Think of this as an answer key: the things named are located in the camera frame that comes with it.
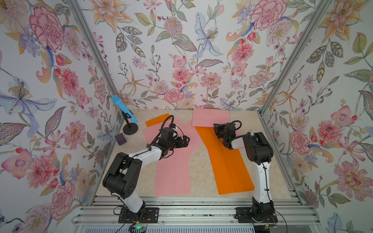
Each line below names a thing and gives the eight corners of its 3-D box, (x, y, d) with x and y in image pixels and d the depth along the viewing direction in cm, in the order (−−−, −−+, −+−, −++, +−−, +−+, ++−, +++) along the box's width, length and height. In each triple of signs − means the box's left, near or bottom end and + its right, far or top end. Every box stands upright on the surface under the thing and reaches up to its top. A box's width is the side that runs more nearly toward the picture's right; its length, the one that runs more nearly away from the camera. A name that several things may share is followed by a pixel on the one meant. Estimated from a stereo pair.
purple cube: (119, 146, 103) (117, 142, 100) (116, 138, 107) (113, 135, 103) (127, 142, 105) (125, 138, 102) (123, 135, 109) (121, 131, 105)
